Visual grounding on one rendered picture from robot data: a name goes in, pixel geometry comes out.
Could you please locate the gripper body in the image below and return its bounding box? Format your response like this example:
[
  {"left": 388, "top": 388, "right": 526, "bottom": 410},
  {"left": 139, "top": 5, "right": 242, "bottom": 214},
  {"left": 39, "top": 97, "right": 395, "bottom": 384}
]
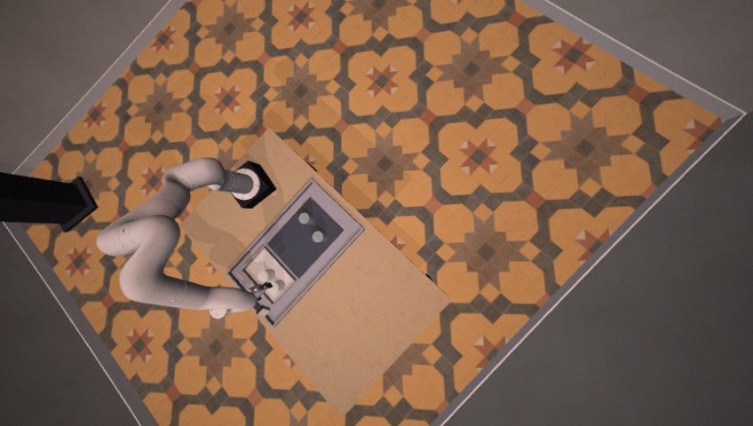
[{"left": 247, "top": 284, "right": 266, "bottom": 300}]

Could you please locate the clear glass jar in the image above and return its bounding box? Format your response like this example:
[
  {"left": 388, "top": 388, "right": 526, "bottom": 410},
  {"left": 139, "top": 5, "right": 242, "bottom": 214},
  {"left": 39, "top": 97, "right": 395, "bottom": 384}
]
[
  {"left": 313, "top": 231, "right": 328, "bottom": 242},
  {"left": 268, "top": 280, "right": 285, "bottom": 294},
  {"left": 258, "top": 269, "right": 275, "bottom": 282},
  {"left": 298, "top": 213, "right": 314, "bottom": 225}
]

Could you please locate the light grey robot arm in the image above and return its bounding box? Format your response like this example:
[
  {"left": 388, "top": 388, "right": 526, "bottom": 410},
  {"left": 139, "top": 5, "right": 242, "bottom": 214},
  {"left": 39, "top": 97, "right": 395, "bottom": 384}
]
[{"left": 96, "top": 157, "right": 270, "bottom": 319}]

